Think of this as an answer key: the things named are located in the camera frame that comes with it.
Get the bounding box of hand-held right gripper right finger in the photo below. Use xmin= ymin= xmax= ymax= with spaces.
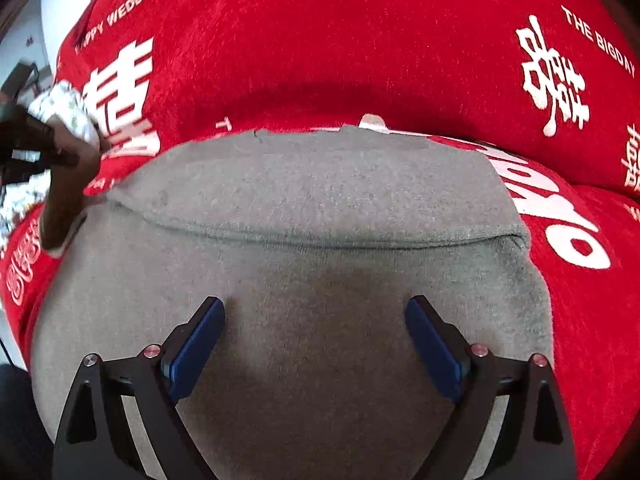
xmin=404 ymin=295 xmax=579 ymax=480

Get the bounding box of white floral cloth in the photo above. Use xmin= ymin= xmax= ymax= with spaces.
xmin=0 ymin=81 xmax=103 ymax=243

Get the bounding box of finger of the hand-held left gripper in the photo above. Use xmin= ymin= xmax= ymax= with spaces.
xmin=12 ymin=145 xmax=81 ymax=169

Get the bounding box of red printed blanket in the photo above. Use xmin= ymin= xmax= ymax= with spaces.
xmin=0 ymin=0 xmax=640 ymax=480

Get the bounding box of grey knit garment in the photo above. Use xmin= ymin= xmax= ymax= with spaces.
xmin=30 ymin=114 xmax=562 ymax=480

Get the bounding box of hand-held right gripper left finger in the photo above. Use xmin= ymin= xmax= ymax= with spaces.
xmin=51 ymin=296 xmax=227 ymax=480

